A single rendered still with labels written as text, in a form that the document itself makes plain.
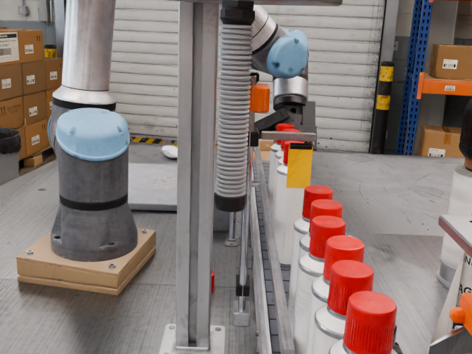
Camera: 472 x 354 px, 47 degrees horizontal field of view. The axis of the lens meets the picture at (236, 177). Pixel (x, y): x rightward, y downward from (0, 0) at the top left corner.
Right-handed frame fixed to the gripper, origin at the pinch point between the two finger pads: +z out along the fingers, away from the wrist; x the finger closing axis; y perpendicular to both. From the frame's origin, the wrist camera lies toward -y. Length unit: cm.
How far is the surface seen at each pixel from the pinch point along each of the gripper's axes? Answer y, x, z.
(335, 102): 82, 354, -164
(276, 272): -3.4, -36.7, 17.9
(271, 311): -3.3, -28.7, 22.8
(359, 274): 0, -65, 20
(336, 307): -1, -63, 22
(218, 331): -10.7, -24.7, 25.9
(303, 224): -1.1, -44.7, 12.9
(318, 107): 68, 359, -161
